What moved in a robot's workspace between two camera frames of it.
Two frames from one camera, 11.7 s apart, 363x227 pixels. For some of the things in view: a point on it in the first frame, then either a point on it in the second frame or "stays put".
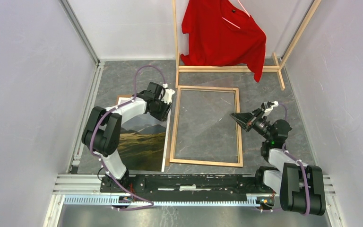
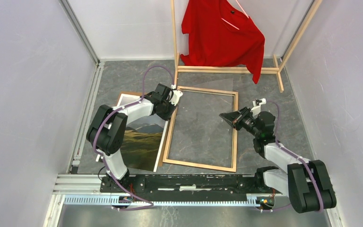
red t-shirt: x=221 y=33 stays put
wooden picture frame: x=239 y=164 to x=188 y=163
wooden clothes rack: x=276 y=68 stays put
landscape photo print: x=142 y=141 stays put
